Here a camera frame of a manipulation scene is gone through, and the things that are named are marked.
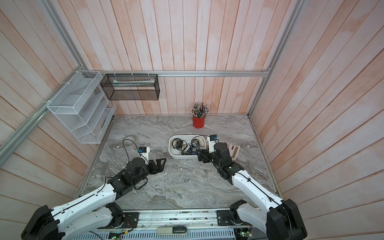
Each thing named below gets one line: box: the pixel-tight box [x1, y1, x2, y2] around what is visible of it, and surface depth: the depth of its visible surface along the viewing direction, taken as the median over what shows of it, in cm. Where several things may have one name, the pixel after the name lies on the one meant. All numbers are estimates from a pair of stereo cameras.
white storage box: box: [168, 134, 208, 160], surface depth 98 cm
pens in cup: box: [190, 102, 209, 119], surface depth 103 cm
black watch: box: [172, 138, 188, 152], surface depth 100 cm
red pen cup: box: [192, 115, 206, 129], surface depth 115 cm
